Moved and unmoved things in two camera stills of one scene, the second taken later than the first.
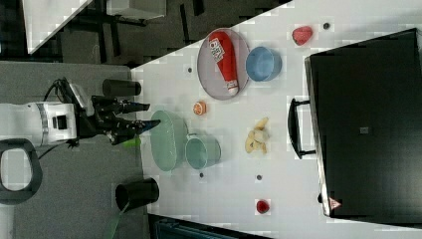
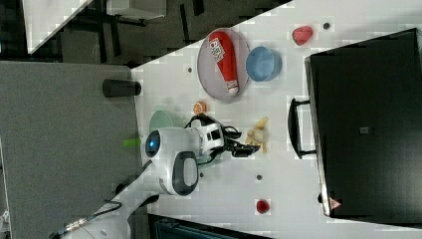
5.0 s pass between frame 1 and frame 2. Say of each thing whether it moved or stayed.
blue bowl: stayed
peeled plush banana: stayed
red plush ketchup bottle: stayed
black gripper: moved
